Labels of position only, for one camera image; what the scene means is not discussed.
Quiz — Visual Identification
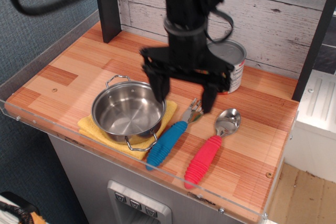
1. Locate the orange object bottom left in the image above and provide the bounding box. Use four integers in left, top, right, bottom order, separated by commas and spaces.
30, 212, 47, 224

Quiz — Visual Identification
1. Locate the black device bottom left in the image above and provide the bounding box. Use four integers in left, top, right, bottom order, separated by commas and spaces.
1, 191, 40, 223

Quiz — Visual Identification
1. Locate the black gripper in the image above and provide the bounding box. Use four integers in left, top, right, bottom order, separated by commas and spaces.
140, 28, 232, 114

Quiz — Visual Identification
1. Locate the dark right post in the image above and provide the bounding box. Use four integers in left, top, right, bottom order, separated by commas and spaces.
292, 0, 335, 102

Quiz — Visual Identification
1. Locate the white side cabinet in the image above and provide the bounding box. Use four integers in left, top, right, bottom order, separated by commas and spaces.
284, 70, 335, 182

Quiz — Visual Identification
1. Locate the blue handled metal fork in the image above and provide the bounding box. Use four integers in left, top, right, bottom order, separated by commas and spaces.
146, 98, 204, 170

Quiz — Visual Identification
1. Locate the red handled metal spoon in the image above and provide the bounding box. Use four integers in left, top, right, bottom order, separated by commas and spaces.
184, 108, 241, 189

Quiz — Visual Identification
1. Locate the grey toy kitchen cabinet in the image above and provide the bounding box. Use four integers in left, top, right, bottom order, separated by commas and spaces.
48, 133, 245, 224

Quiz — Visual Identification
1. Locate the clear acrylic guard rail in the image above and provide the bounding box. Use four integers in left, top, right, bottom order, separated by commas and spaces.
4, 24, 298, 223

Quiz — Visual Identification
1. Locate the patterned tin can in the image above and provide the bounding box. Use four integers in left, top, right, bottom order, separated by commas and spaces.
208, 40, 247, 94

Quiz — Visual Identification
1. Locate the yellow folded cloth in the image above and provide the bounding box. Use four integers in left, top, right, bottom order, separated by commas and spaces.
77, 100, 178, 160

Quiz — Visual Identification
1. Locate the dark post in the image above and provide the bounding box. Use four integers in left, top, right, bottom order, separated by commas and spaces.
97, 0, 121, 43
292, 0, 335, 102

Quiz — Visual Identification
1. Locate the silver button panel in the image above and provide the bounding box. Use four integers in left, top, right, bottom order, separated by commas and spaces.
107, 180, 172, 223

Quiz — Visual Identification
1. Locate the stainless steel pot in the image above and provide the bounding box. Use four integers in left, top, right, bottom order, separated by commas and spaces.
91, 75, 167, 152

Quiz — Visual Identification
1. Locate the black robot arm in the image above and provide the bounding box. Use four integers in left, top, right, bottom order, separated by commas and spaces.
140, 0, 234, 113

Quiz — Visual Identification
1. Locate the dark left post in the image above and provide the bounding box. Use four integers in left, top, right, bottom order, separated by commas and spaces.
97, 0, 121, 43

